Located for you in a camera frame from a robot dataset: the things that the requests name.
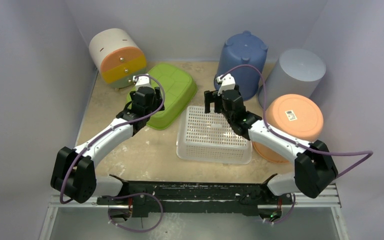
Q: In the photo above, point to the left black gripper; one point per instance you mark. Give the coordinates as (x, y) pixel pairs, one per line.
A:
(157, 101)

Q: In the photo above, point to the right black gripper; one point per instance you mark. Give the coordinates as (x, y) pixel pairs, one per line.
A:
(214, 98)

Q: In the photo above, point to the green plastic tray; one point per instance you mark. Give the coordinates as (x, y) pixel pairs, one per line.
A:
(179, 88)

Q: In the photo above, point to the white perforated plastic basket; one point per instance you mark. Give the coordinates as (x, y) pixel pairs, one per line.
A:
(207, 137)

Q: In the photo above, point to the blue plastic bucket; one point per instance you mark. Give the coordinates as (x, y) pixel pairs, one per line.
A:
(243, 49)

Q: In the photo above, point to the orange printed plastic bucket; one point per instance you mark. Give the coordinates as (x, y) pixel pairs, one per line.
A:
(295, 115)

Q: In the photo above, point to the grey plastic bucket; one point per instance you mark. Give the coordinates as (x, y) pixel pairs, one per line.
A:
(297, 71)

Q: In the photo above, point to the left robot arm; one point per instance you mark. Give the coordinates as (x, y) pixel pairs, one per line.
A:
(74, 174)

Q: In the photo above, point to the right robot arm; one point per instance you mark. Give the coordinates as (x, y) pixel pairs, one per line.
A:
(313, 167)

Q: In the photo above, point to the small round drawer cabinet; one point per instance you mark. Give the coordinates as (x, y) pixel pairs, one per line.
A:
(117, 57)

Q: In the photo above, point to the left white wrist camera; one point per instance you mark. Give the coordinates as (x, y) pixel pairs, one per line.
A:
(142, 80)

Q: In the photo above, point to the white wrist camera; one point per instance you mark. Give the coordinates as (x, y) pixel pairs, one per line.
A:
(142, 80)
(225, 83)

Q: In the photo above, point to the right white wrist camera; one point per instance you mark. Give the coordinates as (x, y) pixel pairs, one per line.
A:
(225, 83)

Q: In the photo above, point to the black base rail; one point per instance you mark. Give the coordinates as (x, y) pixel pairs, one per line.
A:
(249, 199)

